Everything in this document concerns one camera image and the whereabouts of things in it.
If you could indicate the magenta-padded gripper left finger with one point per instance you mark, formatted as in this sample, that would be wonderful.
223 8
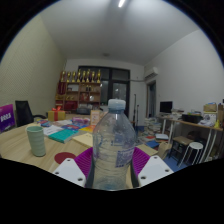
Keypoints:
69 170

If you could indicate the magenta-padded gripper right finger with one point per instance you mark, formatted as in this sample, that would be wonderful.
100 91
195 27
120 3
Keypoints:
154 169

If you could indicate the clear plastic water bottle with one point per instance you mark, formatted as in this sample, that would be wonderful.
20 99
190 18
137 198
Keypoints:
113 150

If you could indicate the flat round red coaster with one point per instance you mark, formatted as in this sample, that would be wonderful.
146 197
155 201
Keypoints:
64 157

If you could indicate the brown paper bag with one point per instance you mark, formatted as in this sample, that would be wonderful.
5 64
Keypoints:
164 150

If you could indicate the beige notebook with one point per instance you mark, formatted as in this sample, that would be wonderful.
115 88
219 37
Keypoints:
83 140

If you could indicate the teal book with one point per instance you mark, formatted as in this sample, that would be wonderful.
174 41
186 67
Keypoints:
62 135

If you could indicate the stacked books pile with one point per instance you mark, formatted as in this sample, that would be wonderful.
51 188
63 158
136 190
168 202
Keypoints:
151 126

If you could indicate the pale green ribbed cup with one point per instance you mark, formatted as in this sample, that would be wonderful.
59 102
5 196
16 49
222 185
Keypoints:
36 141

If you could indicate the white book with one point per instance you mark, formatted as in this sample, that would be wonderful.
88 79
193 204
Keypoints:
51 130

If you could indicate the white round stool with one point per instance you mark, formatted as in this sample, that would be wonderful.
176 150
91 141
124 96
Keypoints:
194 146

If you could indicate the pink patterned box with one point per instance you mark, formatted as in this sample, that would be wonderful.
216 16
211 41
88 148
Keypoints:
81 120

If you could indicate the yellow gift box red ribbon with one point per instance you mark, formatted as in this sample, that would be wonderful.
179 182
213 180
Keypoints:
56 115

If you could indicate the small standing orange card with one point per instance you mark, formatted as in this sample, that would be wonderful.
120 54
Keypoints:
94 117

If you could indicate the black tripod stand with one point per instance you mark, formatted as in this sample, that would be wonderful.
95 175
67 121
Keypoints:
135 111

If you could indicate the cluttered wooden side desk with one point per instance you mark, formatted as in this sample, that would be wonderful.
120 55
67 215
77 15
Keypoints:
196 123

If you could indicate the black computer monitor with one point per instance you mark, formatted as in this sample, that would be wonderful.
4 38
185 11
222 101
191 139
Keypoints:
166 107

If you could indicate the black office chair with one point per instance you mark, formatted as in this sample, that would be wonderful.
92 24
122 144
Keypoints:
24 112

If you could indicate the wooden shelf unit with trophies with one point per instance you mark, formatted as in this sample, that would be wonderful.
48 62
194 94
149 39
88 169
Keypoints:
78 95

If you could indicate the purple sign board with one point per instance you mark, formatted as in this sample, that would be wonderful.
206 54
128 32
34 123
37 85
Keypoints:
6 117

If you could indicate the black framed glass door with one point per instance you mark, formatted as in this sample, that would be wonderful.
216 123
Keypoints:
119 86

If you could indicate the white wall air conditioner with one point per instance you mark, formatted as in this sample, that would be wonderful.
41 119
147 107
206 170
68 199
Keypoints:
151 73

